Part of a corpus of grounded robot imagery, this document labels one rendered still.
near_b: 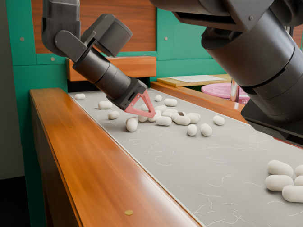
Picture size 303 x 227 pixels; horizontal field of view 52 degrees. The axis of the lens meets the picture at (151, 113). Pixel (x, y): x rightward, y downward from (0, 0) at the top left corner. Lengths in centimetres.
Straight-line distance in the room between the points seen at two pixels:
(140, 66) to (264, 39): 84
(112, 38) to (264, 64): 40
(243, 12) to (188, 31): 102
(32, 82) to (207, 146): 66
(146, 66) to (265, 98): 82
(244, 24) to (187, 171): 29
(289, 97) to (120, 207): 19
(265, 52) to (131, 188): 20
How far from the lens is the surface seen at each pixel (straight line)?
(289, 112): 29
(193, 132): 60
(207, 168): 47
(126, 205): 32
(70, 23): 58
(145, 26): 115
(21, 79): 105
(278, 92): 27
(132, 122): 62
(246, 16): 21
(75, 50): 57
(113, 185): 36
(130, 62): 105
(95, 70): 60
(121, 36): 61
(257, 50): 25
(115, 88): 61
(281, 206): 40
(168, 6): 24
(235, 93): 84
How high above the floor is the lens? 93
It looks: 14 degrees down
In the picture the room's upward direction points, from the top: straight up
